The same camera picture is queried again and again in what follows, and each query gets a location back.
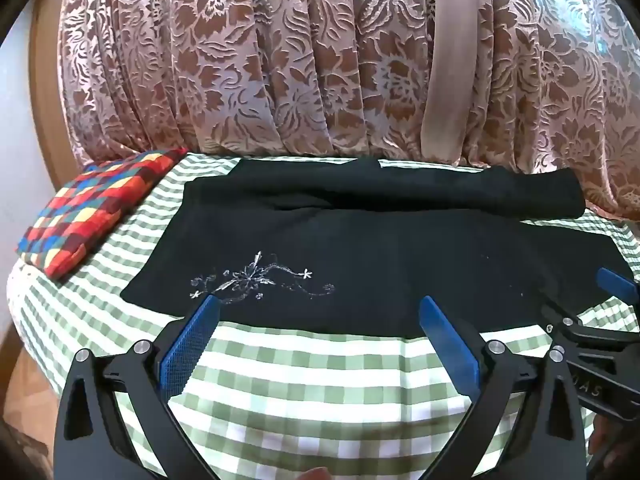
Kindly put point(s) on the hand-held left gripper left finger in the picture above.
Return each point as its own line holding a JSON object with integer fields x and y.
{"x": 192, "y": 340}

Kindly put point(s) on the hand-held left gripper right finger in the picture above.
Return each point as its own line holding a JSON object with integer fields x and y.
{"x": 447, "y": 340}

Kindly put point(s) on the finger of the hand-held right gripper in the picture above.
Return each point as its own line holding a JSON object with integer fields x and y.
{"x": 592, "y": 334}
{"x": 619, "y": 282}

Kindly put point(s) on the black embroidered pants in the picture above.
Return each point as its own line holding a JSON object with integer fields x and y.
{"x": 375, "y": 250}

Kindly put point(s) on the person's right hand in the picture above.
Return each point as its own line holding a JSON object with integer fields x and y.
{"x": 599, "y": 440}

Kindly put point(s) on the green checked bedsheet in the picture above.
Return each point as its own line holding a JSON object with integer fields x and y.
{"x": 300, "y": 385}

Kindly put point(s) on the colourful checked pillow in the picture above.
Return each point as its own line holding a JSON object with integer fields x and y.
{"x": 95, "y": 215}

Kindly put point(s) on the beige curtain tie-back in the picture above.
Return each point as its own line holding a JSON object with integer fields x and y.
{"x": 452, "y": 60}

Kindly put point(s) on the brown floral curtain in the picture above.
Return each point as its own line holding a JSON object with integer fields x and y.
{"x": 250, "y": 60}

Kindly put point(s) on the wooden frame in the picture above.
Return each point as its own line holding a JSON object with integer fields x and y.
{"x": 47, "y": 110}

